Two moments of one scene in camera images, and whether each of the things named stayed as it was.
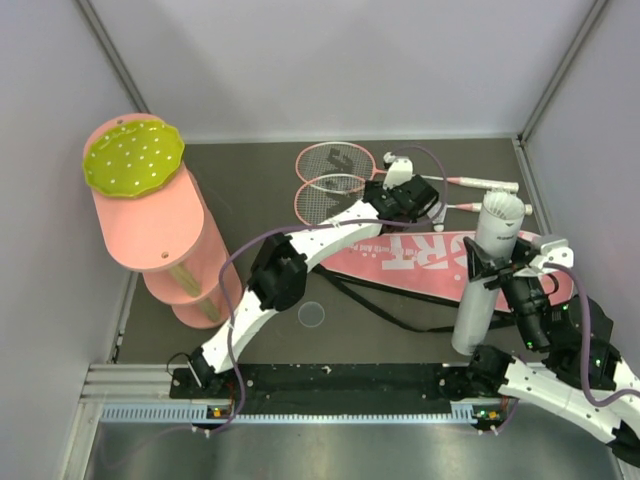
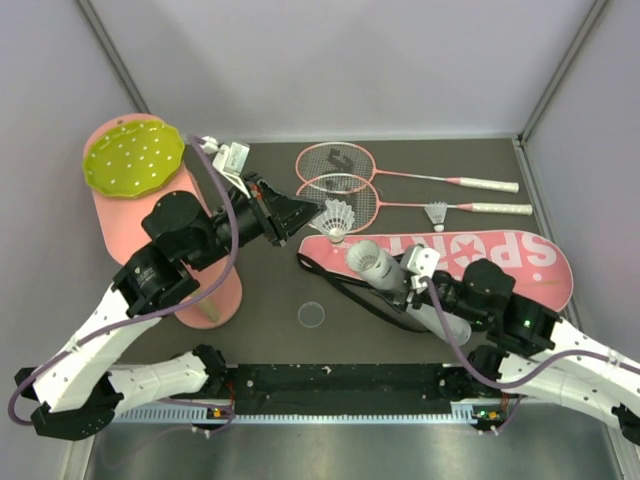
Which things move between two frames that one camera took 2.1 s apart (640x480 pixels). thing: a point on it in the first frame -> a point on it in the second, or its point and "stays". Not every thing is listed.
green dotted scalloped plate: x=134 y=158 stays
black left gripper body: x=371 y=184 -> x=267 y=215
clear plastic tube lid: x=311 y=314 stays
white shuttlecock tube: x=499 y=219 -> x=377 y=270
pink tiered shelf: x=170 y=236 stays
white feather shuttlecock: x=438 y=222 stays
